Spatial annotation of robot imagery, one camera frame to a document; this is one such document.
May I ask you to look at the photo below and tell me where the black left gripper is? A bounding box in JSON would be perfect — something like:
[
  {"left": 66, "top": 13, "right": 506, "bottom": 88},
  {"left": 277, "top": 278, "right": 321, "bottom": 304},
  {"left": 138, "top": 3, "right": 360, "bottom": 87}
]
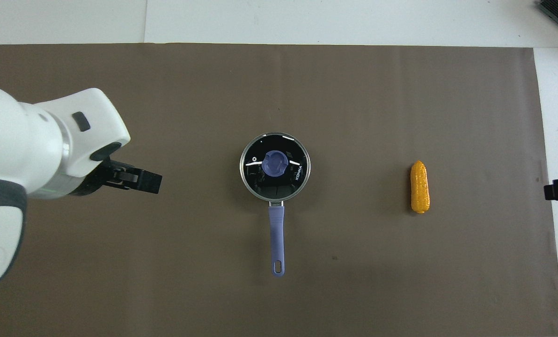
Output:
[{"left": 71, "top": 159, "right": 162, "bottom": 196}]

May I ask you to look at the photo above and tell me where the glass lid with purple knob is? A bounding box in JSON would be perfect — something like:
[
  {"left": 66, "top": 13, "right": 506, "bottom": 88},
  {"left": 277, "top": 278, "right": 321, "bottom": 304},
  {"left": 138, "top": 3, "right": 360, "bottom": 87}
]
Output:
[{"left": 240, "top": 133, "right": 311, "bottom": 203}]

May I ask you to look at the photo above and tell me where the yellow corn cob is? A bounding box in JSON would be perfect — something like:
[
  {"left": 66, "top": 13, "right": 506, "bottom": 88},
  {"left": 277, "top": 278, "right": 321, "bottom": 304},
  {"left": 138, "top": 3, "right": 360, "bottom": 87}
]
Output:
[{"left": 410, "top": 160, "right": 431, "bottom": 214}]

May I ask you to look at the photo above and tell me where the brown table mat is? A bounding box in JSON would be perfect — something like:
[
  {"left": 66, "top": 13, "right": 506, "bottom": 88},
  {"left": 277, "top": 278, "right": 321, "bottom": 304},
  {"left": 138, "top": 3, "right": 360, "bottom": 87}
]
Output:
[{"left": 0, "top": 43, "right": 558, "bottom": 337}]

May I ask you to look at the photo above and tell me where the dark saucepan with lavender handle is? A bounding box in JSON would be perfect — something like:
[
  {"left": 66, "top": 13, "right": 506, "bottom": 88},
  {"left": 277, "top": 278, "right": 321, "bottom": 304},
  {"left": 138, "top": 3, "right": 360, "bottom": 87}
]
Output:
[{"left": 240, "top": 132, "right": 311, "bottom": 278}]

